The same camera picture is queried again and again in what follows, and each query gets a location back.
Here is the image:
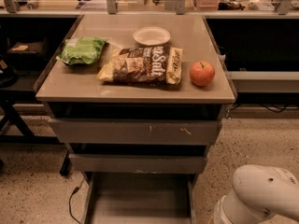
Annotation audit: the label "green chip bag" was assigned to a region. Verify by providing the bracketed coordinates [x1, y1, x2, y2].
[56, 36, 107, 66]

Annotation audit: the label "grey top drawer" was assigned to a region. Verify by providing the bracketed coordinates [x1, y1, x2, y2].
[50, 104, 221, 146]

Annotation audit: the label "black cable on floor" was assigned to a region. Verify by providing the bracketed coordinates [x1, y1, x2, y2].
[68, 178, 86, 224]

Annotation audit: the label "brown sea salt chip bag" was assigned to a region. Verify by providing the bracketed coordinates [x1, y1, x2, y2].
[97, 46, 183, 85]

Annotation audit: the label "white paper bowl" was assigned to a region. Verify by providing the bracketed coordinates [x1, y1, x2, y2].
[133, 26, 171, 46]

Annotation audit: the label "black stand legs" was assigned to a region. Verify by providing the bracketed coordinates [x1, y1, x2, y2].
[0, 91, 72, 176]

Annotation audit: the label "grey drawer cabinet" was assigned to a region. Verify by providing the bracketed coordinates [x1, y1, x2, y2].
[37, 14, 235, 224]

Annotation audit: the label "grey drawer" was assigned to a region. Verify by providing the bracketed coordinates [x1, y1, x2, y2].
[81, 173, 196, 224]
[50, 104, 221, 146]
[69, 144, 206, 174]

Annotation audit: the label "grey bottom drawer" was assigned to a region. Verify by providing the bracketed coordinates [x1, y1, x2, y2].
[81, 173, 196, 224]

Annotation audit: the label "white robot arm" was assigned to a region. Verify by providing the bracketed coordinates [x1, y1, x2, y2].
[212, 164, 299, 224]

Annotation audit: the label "red apple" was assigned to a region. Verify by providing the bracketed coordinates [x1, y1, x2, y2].
[190, 61, 215, 87]

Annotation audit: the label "black bag on shelf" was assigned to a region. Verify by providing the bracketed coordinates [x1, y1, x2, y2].
[6, 41, 48, 70]

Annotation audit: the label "grey middle drawer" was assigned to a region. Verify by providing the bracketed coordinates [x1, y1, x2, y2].
[69, 144, 206, 174]

